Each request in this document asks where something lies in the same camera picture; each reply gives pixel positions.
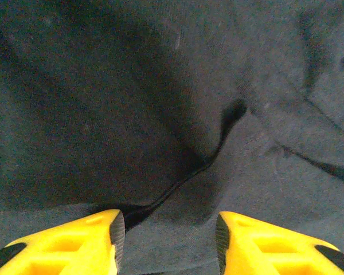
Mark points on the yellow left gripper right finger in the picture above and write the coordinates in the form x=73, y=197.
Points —
x=275, y=257

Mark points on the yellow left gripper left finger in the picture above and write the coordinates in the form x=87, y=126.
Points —
x=60, y=243

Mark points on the black t-shirt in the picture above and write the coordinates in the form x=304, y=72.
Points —
x=132, y=86

